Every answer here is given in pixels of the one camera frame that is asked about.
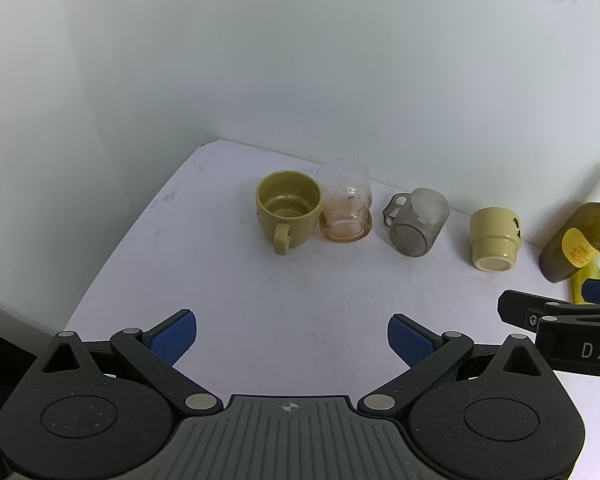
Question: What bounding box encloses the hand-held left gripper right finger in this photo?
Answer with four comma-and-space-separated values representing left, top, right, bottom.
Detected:
357, 313, 552, 415

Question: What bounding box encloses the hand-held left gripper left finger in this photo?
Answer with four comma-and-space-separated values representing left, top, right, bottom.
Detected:
42, 309, 219, 415

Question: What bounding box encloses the cream ceramic cup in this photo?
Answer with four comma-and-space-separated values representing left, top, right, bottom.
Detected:
468, 206, 523, 272

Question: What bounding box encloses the grey transparent cup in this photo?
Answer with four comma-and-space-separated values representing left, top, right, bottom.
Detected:
382, 187, 451, 259

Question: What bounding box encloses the clear orange-tinted glass cup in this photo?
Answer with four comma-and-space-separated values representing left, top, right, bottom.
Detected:
315, 160, 374, 244

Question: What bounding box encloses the yellow-green object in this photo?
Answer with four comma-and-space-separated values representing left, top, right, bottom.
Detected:
572, 259, 600, 306

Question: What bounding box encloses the olive bottle with yellow label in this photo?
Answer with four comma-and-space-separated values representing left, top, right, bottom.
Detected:
538, 182, 600, 284

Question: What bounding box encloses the olive yellow mug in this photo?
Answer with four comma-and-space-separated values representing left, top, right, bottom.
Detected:
254, 170, 325, 256

